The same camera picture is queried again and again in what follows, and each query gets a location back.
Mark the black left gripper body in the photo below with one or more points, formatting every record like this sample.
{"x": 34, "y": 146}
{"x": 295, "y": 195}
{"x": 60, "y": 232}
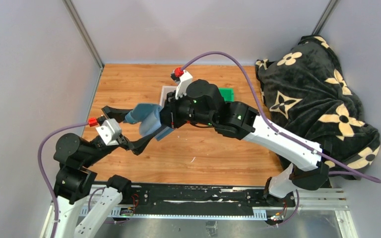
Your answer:
{"x": 123, "y": 141}

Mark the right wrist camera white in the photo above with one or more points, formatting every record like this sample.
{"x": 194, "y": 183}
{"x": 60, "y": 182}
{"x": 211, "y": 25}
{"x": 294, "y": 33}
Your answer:
{"x": 183, "y": 79}

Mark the aluminium frame post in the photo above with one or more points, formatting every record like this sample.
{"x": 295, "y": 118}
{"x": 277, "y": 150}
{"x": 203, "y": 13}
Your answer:
{"x": 325, "y": 16}
{"x": 70, "y": 6}

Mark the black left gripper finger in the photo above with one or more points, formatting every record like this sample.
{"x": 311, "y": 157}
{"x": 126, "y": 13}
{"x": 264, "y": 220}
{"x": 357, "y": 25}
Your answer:
{"x": 137, "y": 147}
{"x": 113, "y": 113}

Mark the white plastic bin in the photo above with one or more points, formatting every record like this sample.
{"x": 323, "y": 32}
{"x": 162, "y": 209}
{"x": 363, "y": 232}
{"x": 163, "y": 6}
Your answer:
{"x": 165, "y": 90}

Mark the left aluminium frame post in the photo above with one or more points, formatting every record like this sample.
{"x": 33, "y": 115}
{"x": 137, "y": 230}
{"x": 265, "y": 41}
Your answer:
{"x": 70, "y": 6}

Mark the blue card holder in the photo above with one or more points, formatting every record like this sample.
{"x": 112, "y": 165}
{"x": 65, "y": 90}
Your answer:
{"x": 148, "y": 117}

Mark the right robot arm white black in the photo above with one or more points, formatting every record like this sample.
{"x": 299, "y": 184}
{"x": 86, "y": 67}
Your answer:
{"x": 200, "y": 102}

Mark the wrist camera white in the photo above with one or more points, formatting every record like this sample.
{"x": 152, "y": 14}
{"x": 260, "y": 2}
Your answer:
{"x": 183, "y": 79}
{"x": 109, "y": 132}

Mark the black floral blanket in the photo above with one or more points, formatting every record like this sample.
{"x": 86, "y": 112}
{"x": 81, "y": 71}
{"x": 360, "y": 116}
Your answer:
{"x": 306, "y": 94}

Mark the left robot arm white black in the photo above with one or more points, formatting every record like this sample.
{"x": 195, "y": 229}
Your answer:
{"x": 130, "y": 129}

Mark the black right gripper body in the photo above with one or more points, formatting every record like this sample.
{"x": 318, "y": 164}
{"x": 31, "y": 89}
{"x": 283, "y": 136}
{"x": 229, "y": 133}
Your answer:
{"x": 181, "y": 110}

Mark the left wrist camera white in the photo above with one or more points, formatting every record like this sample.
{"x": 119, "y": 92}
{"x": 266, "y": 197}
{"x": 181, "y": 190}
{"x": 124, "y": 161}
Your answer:
{"x": 109, "y": 132}

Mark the green plastic bin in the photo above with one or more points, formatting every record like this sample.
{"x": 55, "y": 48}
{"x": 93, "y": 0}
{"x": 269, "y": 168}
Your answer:
{"x": 227, "y": 94}

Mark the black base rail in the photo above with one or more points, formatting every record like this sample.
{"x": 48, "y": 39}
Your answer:
{"x": 195, "y": 201}

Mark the right aluminium frame post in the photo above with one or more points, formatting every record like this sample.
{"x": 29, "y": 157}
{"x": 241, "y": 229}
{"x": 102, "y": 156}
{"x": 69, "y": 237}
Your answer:
{"x": 325, "y": 16}

